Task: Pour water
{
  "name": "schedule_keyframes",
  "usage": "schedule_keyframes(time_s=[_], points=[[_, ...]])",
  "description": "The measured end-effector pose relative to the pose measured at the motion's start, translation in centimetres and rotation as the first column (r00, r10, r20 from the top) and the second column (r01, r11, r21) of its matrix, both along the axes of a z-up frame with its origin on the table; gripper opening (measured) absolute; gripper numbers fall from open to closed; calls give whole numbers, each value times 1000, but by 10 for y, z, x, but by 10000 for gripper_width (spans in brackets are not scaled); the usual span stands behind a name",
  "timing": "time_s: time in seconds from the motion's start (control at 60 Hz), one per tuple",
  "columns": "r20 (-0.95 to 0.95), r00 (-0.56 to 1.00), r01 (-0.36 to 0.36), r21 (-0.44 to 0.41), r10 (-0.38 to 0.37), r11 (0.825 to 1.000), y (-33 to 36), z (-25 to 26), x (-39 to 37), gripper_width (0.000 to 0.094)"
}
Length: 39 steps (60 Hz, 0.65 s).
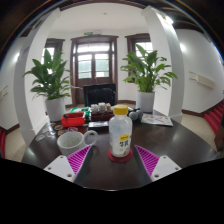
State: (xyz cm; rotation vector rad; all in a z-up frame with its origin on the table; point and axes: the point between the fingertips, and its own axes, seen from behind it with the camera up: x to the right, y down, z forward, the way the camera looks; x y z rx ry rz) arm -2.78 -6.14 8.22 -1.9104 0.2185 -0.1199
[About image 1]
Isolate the large potted plant white pot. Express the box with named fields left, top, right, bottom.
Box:
left=120, top=43, right=179, bottom=114
left=23, top=48, right=74, bottom=123

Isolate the printed paper leaflet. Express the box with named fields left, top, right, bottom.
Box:
left=140, top=113, right=175, bottom=128

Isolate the dark wooden double door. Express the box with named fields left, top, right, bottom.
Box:
left=69, top=34, right=120, bottom=107

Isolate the yellow-capped clear drink bottle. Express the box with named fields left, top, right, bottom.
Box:
left=108, top=104, right=134, bottom=159

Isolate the grey round balls ornament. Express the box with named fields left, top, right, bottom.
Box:
left=128, top=107, right=145, bottom=122

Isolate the black chair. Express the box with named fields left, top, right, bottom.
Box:
left=82, top=83, right=118, bottom=108

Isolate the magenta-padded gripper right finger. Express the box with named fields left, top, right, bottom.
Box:
left=133, top=144, right=183, bottom=187

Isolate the white speckled mug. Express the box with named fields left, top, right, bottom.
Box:
left=56, top=129, right=100, bottom=157

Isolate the red plastic box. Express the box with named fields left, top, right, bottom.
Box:
left=60, top=111, right=87, bottom=129

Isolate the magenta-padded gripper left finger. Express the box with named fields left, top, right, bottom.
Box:
left=43, top=144, right=97, bottom=188

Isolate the flat round red coaster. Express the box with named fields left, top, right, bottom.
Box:
left=106, top=147, right=134, bottom=164

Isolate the black flat phone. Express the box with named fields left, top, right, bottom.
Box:
left=87, top=120, right=110, bottom=131

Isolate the green box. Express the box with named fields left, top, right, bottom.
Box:
left=68, top=106, right=91, bottom=116

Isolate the dark wooden framed window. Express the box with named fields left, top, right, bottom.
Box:
left=44, top=37, right=66, bottom=68
left=125, top=32, right=152, bottom=83

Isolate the red carpeted staircase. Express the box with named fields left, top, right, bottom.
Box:
left=0, top=128, right=8, bottom=158
left=203, top=100, right=224, bottom=135

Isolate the tea set on wooden tray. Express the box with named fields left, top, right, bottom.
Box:
left=89, top=102, right=115, bottom=122

